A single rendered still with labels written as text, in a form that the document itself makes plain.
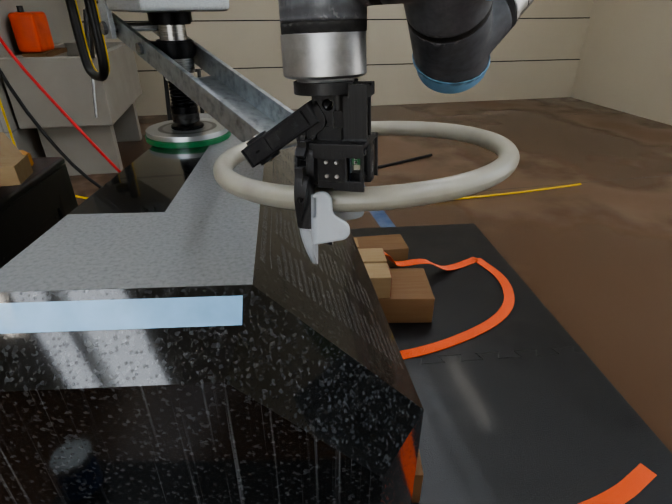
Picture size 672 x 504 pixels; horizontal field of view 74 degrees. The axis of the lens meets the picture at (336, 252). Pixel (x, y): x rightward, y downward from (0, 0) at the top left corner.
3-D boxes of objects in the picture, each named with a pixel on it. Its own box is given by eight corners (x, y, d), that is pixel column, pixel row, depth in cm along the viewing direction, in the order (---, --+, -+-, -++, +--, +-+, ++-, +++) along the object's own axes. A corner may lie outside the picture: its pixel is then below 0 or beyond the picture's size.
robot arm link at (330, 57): (265, 35, 45) (301, 34, 53) (270, 87, 47) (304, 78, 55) (353, 31, 42) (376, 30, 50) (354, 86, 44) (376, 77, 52)
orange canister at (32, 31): (12, 58, 318) (-5, 5, 302) (37, 52, 361) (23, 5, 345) (46, 58, 322) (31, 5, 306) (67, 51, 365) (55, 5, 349)
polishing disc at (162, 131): (215, 143, 111) (215, 138, 110) (131, 141, 112) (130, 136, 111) (237, 122, 130) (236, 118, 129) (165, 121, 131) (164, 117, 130)
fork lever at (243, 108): (98, 33, 119) (95, 13, 116) (167, 30, 131) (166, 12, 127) (242, 159, 86) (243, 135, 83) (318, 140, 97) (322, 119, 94)
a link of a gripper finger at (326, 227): (345, 273, 52) (348, 193, 50) (297, 268, 54) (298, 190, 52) (352, 267, 55) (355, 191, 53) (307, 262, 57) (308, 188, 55)
